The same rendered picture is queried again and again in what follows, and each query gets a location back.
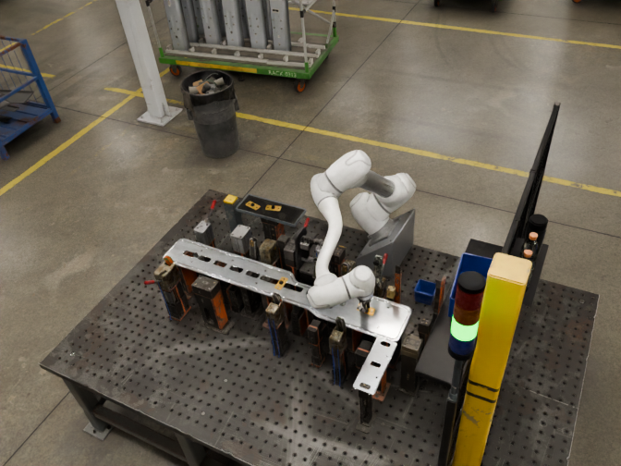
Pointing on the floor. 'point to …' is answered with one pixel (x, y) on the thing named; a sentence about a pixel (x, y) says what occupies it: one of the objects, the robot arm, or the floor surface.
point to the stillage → (17, 102)
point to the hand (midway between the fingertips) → (365, 306)
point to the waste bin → (213, 111)
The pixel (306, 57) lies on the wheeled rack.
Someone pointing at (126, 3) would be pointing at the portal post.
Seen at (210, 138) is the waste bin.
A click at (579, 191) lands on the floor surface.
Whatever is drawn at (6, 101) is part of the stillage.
